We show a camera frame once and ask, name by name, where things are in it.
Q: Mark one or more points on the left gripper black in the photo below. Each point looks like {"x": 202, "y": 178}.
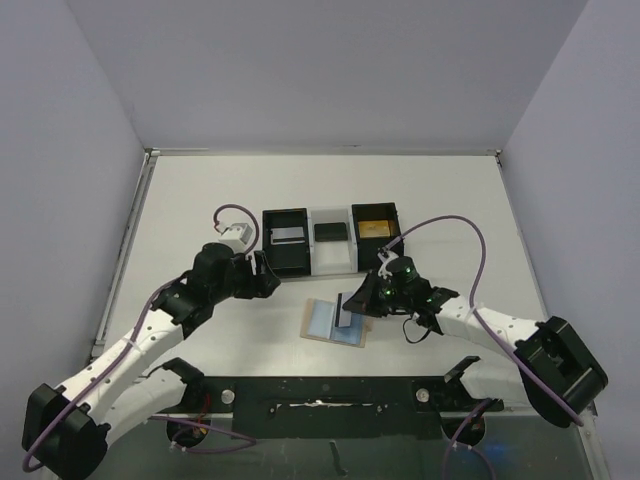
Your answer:
{"x": 258, "y": 285}

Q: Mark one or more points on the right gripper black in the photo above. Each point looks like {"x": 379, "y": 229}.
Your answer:
{"x": 373, "y": 292}

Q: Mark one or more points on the grey striped credit card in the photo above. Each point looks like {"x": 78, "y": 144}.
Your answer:
{"x": 343, "y": 316}

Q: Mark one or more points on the silver grey credit card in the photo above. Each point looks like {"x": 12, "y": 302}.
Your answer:
{"x": 287, "y": 235}

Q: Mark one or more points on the black white card tray organizer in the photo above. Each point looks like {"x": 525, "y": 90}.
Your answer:
{"x": 316, "y": 259}

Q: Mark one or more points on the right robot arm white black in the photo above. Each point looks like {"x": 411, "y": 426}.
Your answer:
{"x": 557, "y": 373}

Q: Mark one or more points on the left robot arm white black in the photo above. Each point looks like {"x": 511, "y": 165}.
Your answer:
{"x": 66, "y": 429}

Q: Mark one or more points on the gold card in tray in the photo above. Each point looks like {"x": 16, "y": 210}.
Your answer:
{"x": 371, "y": 229}

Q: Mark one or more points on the black card in tray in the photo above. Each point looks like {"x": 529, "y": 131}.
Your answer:
{"x": 331, "y": 232}

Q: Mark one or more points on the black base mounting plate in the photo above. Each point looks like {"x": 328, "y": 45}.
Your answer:
{"x": 330, "y": 407}

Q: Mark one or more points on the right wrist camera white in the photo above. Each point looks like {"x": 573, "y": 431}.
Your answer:
{"x": 385, "y": 257}

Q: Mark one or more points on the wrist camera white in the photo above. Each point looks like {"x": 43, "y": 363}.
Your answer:
{"x": 237, "y": 236}
{"x": 385, "y": 257}

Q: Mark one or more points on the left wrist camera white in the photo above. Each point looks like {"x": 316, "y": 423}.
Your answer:
{"x": 237, "y": 236}

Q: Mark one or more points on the aluminium frame rail front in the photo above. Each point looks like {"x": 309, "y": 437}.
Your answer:
{"x": 178, "y": 386}

